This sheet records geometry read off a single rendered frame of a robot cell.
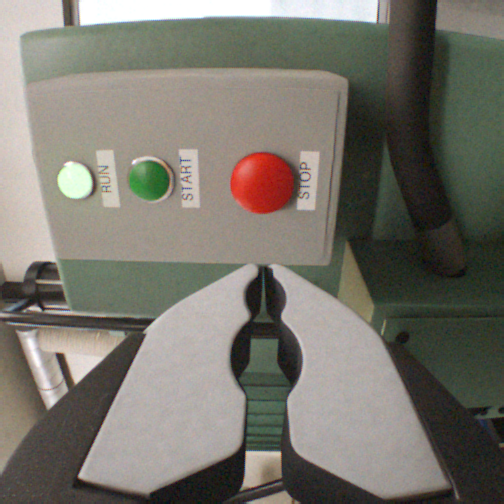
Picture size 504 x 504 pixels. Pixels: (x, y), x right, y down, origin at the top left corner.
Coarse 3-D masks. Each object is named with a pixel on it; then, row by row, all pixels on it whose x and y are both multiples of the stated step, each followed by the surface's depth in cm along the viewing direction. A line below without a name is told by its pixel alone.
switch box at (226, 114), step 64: (64, 128) 18; (128, 128) 18; (192, 128) 18; (256, 128) 18; (320, 128) 18; (128, 192) 20; (320, 192) 19; (64, 256) 22; (128, 256) 22; (192, 256) 21; (256, 256) 21; (320, 256) 21
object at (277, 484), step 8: (472, 408) 31; (480, 408) 31; (488, 408) 31; (280, 480) 37; (248, 488) 39; (256, 488) 38; (264, 488) 38; (272, 488) 37; (280, 488) 37; (240, 496) 39; (248, 496) 38; (256, 496) 38; (264, 496) 38
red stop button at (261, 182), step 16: (240, 160) 18; (256, 160) 18; (272, 160) 18; (240, 176) 18; (256, 176) 18; (272, 176) 18; (288, 176) 18; (240, 192) 19; (256, 192) 18; (272, 192) 18; (288, 192) 19; (256, 208) 19; (272, 208) 19
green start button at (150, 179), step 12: (144, 156) 19; (132, 168) 19; (144, 168) 18; (156, 168) 19; (168, 168) 19; (132, 180) 19; (144, 180) 19; (156, 180) 19; (168, 180) 19; (132, 192) 19; (144, 192) 19; (156, 192) 19; (168, 192) 19
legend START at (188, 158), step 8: (184, 152) 19; (192, 152) 19; (184, 160) 19; (192, 160) 19; (184, 168) 19; (192, 168) 19; (184, 176) 19; (192, 176) 19; (184, 184) 19; (192, 184) 19; (184, 192) 20; (192, 192) 20; (184, 200) 20; (192, 200) 20
